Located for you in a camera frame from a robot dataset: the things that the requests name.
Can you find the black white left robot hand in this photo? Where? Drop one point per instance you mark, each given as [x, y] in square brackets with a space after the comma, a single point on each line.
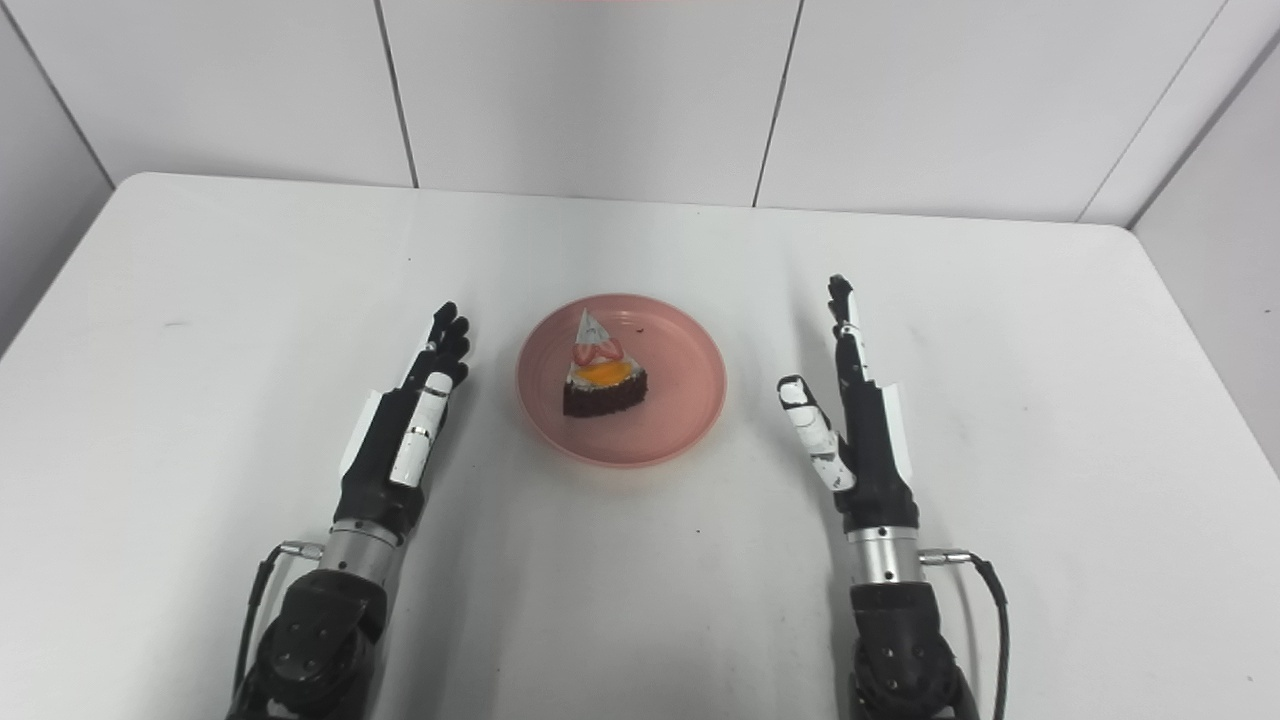
[390, 460]

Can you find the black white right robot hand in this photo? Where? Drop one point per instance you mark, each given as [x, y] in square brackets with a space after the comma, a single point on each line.
[875, 460]

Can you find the pink round plate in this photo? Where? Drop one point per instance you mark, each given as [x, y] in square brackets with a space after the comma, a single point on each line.
[680, 400]

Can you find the chocolate fruit cake slice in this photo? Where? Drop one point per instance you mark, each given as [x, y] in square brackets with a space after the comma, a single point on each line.
[603, 385]

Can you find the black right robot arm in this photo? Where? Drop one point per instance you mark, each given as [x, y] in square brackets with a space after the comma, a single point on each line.
[905, 640]

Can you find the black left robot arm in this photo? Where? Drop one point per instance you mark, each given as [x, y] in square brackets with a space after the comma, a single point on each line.
[315, 640]

